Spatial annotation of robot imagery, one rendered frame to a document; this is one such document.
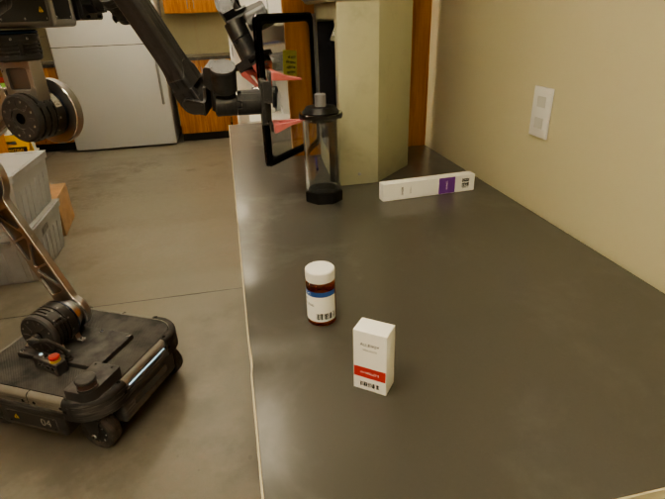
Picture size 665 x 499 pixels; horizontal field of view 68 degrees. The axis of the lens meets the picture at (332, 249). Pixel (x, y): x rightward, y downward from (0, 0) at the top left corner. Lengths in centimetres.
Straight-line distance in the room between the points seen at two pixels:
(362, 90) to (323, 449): 99
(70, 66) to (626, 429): 620
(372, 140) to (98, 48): 517
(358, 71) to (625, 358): 92
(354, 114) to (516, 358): 84
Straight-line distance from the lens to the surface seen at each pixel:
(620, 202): 110
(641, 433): 70
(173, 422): 207
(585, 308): 90
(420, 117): 183
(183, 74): 120
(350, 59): 135
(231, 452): 190
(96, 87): 639
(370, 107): 138
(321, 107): 124
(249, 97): 120
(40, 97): 174
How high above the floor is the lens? 139
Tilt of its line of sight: 26 degrees down
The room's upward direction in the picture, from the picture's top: 2 degrees counter-clockwise
